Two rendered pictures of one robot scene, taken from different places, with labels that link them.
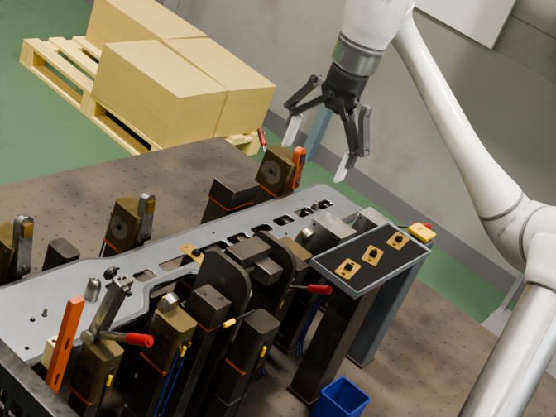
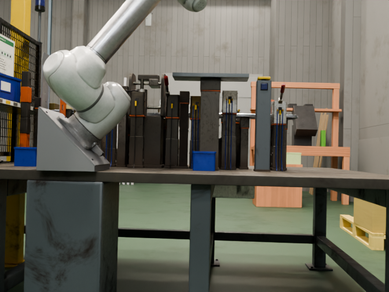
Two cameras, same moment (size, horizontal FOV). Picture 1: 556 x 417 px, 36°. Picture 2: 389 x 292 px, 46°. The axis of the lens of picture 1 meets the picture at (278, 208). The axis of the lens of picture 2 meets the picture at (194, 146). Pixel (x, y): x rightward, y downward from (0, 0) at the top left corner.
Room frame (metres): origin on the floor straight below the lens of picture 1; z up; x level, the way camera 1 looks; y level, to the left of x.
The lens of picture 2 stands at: (0.82, -2.28, 0.78)
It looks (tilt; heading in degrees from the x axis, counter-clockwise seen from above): 1 degrees up; 65
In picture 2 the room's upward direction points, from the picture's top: 1 degrees clockwise
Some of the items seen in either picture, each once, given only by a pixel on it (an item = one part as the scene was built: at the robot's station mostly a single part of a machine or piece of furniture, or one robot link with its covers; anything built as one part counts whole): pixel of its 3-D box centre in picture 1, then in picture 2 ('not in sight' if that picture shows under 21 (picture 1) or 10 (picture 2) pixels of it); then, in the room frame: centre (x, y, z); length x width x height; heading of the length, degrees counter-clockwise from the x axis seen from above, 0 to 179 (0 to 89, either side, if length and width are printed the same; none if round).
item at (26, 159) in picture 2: not in sight; (28, 156); (1.01, 0.04, 0.75); 0.11 x 0.10 x 0.09; 153
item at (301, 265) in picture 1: (269, 324); (183, 130); (1.76, -0.09, 0.90); 0.05 x 0.05 x 0.40; 63
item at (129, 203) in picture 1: (113, 259); (162, 137); (1.81, 0.34, 0.87); 0.12 x 0.07 x 0.35; 63
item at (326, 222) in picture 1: (310, 288); (228, 130); (1.99, -0.17, 0.90); 0.13 x 0.08 x 0.41; 63
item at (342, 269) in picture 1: (348, 267); not in sight; (1.72, -0.20, 1.17); 0.08 x 0.04 x 0.01; 164
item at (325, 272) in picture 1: (373, 256); (210, 77); (1.83, -0.26, 1.16); 0.37 x 0.14 x 0.02; 153
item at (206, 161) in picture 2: (339, 407); (204, 160); (1.76, -0.34, 0.75); 0.11 x 0.10 x 0.09; 153
